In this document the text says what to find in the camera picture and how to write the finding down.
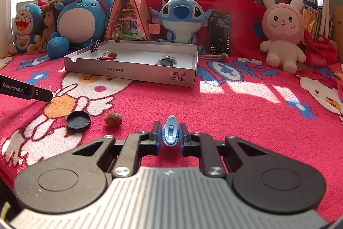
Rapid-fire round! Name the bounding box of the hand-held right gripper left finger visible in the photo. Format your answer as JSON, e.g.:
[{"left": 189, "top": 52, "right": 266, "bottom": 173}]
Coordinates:
[{"left": 72, "top": 120, "right": 162, "bottom": 178}]

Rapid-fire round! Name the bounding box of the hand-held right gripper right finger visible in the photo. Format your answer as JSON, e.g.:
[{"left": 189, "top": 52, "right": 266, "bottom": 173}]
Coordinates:
[{"left": 179, "top": 122, "right": 271, "bottom": 178}]

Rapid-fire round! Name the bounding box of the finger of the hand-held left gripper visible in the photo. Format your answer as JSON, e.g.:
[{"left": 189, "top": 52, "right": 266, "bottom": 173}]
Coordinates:
[{"left": 0, "top": 76, "right": 53, "bottom": 102}]

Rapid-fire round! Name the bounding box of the white cardboard box tray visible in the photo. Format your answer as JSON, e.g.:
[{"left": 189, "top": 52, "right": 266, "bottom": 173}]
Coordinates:
[{"left": 63, "top": 40, "right": 198, "bottom": 88}]

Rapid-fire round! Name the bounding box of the red printed blanket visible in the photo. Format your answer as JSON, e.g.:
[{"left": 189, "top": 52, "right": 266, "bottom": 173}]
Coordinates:
[{"left": 0, "top": 0, "right": 343, "bottom": 223}]

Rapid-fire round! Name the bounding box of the blue robot cat plush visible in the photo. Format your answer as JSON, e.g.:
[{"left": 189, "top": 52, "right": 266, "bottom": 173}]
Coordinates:
[{"left": 8, "top": 3, "right": 43, "bottom": 54}]

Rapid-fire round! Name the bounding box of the brown-haired doll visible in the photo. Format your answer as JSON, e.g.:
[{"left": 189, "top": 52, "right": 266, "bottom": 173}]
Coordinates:
[{"left": 28, "top": 2, "right": 61, "bottom": 54}]

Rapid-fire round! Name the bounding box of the black binder clip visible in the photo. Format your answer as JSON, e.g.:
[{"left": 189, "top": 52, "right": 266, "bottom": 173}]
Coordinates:
[{"left": 88, "top": 38, "right": 100, "bottom": 53}]

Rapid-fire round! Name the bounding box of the red binder clip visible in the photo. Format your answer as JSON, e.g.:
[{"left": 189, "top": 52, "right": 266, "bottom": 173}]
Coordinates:
[{"left": 97, "top": 50, "right": 114, "bottom": 61}]

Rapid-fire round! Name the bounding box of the big round blue plush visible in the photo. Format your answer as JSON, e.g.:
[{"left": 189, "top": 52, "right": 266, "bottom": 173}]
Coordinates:
[{"left": 48, "top": 0, "right": 115, "bottom": 59}]

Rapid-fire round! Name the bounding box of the black smartphone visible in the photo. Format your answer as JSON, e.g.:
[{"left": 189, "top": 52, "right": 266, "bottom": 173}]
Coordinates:
[{"left": 209, "top": 12, "right": 231, "bottom": 56}]

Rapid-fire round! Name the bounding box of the triangular miniature house display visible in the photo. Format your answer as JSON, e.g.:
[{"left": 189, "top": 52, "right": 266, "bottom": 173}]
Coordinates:
[{"left": 104, "top": 0, "right": 161, "bottom": 42}]

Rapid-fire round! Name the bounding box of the blue alien plush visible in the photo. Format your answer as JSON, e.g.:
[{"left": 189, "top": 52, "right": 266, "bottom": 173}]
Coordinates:
[{"left": 149, "top": 0, "right": 215, "bottom": 45}]

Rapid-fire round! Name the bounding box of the pink rabbit plush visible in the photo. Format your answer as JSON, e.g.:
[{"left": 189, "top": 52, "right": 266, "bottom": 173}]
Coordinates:
[{"left": 259, "top": 0, "right": 306, "bottom": 74}]

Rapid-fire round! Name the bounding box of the red cloth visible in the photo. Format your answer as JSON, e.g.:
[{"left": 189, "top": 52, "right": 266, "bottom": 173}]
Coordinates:
[{"left": 304, "top": 34, "right": 338, "bottom": 67}]

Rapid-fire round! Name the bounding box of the stack of glossy booklets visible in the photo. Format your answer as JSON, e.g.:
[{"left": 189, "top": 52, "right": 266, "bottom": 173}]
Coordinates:
[{"left": 301, "top": 5, "right": 323, "bottom": 43}]

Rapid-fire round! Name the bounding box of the brown cardboard box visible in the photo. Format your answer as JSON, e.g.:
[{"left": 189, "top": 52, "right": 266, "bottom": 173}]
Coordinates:
[{"left": 331, "top": 5, "right": 343, "bottom": 42}]

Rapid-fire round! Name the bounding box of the white pipe stand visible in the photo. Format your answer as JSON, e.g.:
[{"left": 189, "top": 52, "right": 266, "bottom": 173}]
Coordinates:
[{"left": 310, "top": 0, "right": 334, "bottom": 43}]

